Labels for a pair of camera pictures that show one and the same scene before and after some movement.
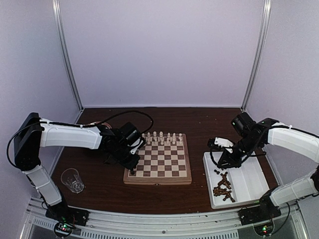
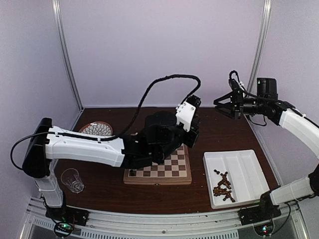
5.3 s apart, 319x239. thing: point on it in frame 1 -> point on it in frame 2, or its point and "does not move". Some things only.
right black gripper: x=234 y=162 -> x=236 y=99
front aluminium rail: x=37 y=225 does not move
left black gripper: x=130 y=165 -> x=192 y=140
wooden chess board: x=164 y=159 does not move
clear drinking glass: x=70 y=177 does not move
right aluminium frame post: x=260 y=53 does not move
